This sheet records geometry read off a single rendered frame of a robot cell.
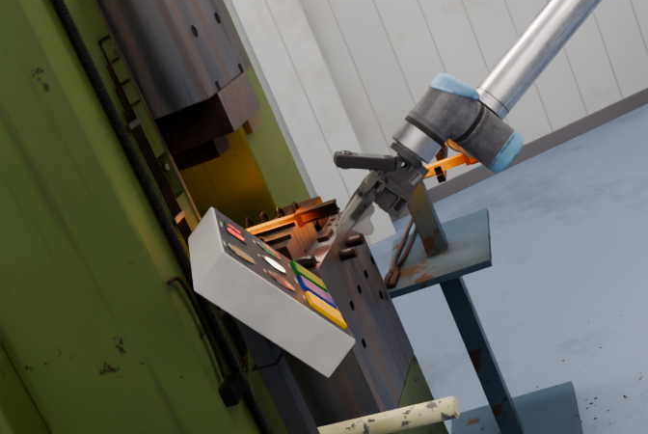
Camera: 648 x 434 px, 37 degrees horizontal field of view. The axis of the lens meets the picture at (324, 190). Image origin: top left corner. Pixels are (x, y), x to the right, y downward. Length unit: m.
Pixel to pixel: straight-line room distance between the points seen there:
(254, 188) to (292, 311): 1.02
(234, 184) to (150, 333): 0.68
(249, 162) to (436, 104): 0.86
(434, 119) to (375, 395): 0.78
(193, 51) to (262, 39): 2.74
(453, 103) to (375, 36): 3.34
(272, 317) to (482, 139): 0.55
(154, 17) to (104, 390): 0.81
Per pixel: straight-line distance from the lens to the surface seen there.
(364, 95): 5.18
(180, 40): 2.11
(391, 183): 1.84
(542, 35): 2.05
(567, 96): 5.54
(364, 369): 2.32
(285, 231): 2.31
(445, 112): 1.84
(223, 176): 2.62
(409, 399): 2.56
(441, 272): 2.63
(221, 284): 1.60
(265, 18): 4.86
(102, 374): 2.18
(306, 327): 1.64
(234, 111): 2.21
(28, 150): 2.02
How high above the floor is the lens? 1.61
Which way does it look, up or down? 14 degrees down
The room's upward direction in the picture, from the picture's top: 24 degrees counter-clockwise
